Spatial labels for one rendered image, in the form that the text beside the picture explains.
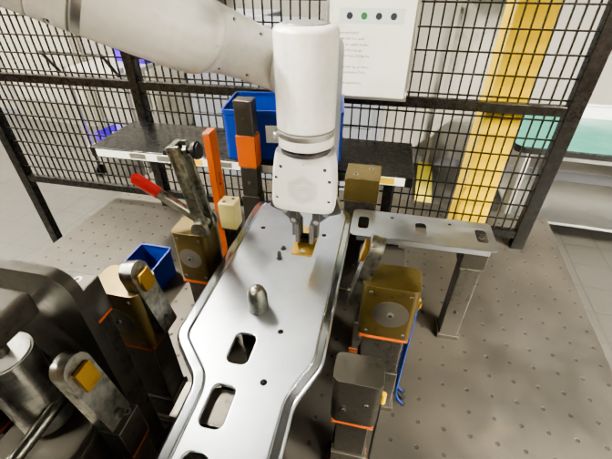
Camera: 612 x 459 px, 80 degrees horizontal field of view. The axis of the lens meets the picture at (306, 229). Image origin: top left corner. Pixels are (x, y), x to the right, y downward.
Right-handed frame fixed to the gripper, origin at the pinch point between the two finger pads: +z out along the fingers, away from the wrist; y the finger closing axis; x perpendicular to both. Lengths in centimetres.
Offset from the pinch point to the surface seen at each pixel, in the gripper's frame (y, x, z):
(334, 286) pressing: 6.1, -4.9, 7.8
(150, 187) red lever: -28.0, -0.7, -5.5
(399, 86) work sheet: 14, 54, -11
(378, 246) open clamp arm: 12.4, -6.9, -3.7
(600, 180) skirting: 188, 255, 103
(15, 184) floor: -276, 157, 108
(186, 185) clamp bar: -20.2, -1.8, -7.4
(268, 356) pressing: -1.0, -20.9, 7.5
